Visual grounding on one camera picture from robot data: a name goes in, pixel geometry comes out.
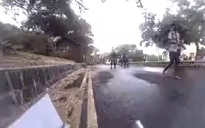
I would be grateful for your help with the person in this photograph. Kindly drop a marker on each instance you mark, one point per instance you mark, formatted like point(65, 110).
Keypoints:
point(124, 61)
point(113, 60)
point(173, 50)

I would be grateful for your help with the distant tree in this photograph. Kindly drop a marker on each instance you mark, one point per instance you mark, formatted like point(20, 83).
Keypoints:
point(130, 51)

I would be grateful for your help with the pale concrete kerb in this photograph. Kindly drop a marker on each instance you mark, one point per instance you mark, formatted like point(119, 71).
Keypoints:
point(91, 103)

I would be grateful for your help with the grey asphalt road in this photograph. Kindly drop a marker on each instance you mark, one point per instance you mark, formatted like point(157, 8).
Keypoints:
point(130, 100)

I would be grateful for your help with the large dark tree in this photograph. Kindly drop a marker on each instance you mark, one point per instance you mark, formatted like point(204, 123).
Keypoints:
point(56, 23)

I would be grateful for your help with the robot's own part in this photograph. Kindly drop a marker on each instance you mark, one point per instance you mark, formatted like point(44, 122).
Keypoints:
point(138, 124)
point(66, 126)

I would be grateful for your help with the dry grass slope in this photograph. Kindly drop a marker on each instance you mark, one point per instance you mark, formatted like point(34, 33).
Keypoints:
point(26, 59)

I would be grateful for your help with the group of trees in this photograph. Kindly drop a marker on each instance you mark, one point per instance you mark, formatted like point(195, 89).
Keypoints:
point(193, 20)

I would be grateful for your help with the stone wall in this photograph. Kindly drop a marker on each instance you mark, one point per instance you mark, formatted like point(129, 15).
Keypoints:
point(26, 81)

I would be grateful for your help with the low wall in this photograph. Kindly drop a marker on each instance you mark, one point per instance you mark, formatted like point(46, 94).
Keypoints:
point(196, 64)

